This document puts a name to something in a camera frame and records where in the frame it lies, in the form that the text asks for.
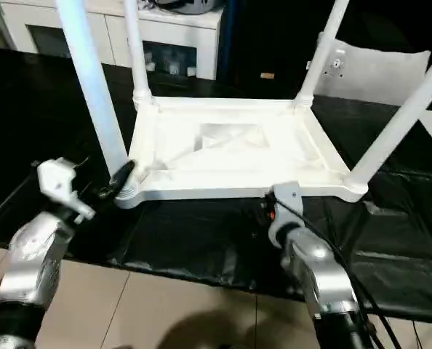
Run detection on black work mat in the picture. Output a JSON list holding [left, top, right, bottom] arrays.
[[0, 47, 432, 323]]

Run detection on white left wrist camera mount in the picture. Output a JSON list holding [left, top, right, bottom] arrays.
[[36, 157, 97, 225]]

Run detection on white plastic table top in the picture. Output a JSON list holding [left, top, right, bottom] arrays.
[[116, 95, 369, 211]]

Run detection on white cabinet with glass doors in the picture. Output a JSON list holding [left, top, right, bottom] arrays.
[[0, 0, 225, 79]]

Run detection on grey bag with black strap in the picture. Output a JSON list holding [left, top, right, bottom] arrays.
[[153, 0, 224, 15]]

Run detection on black sofa with gold label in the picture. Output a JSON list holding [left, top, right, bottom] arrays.
[[215, 0, 432, 106]]

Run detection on grey printed pillow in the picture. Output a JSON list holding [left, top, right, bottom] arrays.
[[305, 38, 432, 105]]

